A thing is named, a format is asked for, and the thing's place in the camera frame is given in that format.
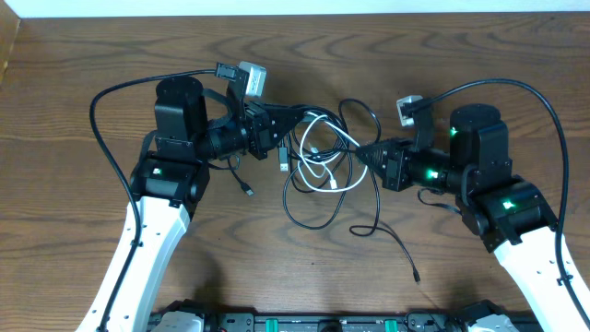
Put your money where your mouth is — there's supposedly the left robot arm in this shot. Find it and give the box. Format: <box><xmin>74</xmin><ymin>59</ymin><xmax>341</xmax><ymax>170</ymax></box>
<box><xmin>78</xmin><ymin>72</ymin><xmax>304</xmax><ymax>331</ymax></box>

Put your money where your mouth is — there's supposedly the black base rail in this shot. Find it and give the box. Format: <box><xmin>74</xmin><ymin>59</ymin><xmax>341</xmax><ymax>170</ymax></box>
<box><xmin>147</xmin><ymin>300</ymin><xmax>542</xmax><ymax>332</ymax></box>

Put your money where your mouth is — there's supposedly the white USB cable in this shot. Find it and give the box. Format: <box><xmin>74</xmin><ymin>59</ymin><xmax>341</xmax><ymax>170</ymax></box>
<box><xmin>296</xmin><ymin>111</ymin><xmax>370</xmax><ymax>194</ymax></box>

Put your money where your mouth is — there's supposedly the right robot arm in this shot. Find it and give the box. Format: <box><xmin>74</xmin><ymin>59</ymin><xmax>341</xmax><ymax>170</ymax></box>
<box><xmin>356</xmin><ymin>104</ymin><xmax>589</xmax><ymax>331</ymax></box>

